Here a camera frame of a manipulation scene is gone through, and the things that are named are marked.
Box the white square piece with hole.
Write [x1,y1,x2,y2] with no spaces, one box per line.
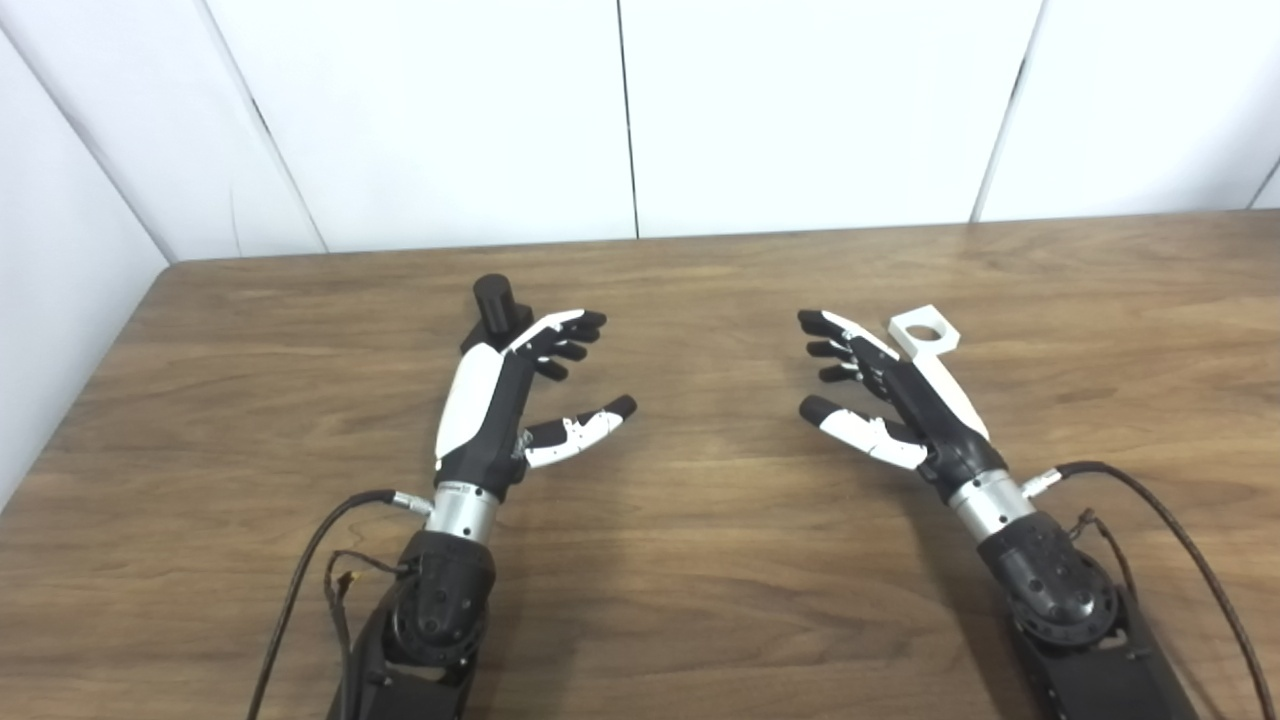
[888,305,961,359]

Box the thick black left wrist cable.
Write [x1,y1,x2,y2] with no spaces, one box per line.
[247,489,433,720]

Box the thin brown wrist wire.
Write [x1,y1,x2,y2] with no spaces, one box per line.
[325,550,413,641]
[1068,508,1138,601]

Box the thin brown right wrist wire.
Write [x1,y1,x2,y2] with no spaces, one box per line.
[1068,508,1138,601]

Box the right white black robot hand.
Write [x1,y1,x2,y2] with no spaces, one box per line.
[797,309,1009,501]

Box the black peg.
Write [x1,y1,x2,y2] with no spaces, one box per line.
[460,274,535,353]

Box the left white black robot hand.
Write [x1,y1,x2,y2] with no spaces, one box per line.
[433,309,638,501]

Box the thin brown left wrist wire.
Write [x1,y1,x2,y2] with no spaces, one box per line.
[325,550,413,641]

